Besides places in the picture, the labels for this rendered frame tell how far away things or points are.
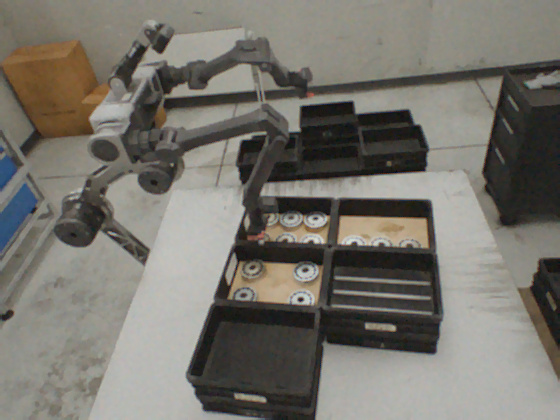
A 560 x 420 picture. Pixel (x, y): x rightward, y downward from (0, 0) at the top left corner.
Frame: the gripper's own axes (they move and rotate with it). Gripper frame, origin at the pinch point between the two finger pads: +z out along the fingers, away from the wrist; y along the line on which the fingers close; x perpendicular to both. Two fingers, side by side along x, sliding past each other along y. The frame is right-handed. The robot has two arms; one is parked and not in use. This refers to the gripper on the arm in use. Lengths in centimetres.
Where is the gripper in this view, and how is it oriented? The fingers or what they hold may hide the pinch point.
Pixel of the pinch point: (260, 239)
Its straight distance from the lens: 193.7
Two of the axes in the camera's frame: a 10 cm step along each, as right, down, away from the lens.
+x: -9.6, -0.2, 2.6
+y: 2.2, -6.4, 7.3
